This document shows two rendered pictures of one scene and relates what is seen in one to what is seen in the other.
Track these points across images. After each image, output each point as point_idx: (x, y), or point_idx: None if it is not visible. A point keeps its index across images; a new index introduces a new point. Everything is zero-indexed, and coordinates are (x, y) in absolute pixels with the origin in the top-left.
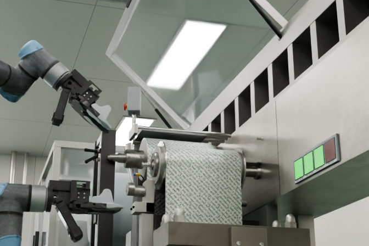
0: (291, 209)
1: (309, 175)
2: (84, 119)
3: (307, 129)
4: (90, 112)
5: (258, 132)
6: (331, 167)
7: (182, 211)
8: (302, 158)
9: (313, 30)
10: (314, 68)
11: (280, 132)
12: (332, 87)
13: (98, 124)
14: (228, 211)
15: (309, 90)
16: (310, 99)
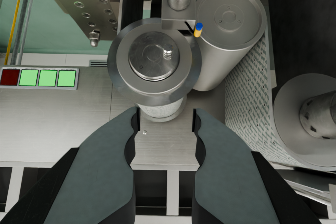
0: None
1: (50, 68)
2: (320, 222)
3: (46, 108)
4: (74, 193)
5: (156, 144)
6: (17, 66)
7: None
8: (57, 84)
9: (10, 202)
10: (16, 160)
11: (100, 124)
12: None
13: (196, 143)
14: None
15: (32, 142)
16: (32, 134)
